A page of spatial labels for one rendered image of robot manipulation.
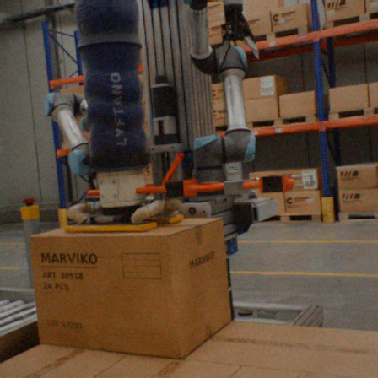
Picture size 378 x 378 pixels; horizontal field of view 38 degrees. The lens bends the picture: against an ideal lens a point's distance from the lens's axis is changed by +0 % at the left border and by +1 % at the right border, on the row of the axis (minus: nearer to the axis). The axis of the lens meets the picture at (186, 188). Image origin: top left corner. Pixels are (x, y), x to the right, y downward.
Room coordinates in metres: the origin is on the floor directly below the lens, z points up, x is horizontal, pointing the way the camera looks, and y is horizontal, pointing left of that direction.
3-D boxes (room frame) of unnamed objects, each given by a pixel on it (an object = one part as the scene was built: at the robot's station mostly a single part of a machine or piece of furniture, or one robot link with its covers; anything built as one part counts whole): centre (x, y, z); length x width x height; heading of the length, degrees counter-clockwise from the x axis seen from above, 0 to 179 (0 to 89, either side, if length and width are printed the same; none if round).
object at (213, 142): (2.36, -0.11, 1.20); 0.13 x 0.12 x 0.14; 89
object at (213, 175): (2.36, -0.11, 1.09); 0.15 x 0.15 x 0.10
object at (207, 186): (2.01, 0.01, 1.08); 0.93 x 0.30 x 0.04; 61
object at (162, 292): (2.01, 0.23, 0.74); 0.60 x 0.40 x 0.40; 61
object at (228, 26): (2.05, -0.23, 1.66); 0.09 x 0.08 x 0.12; 153
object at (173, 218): (2.09, 0.19, 0.97); 0.34 x 0.10 x 0.05; 61
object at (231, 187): (1.78, -0.17, 1.07); 0.07 x 0.07 x 0.04; 61
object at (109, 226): (1.92, 0.28, 0.97); 0.34 x 0.10 x 0.05; 61
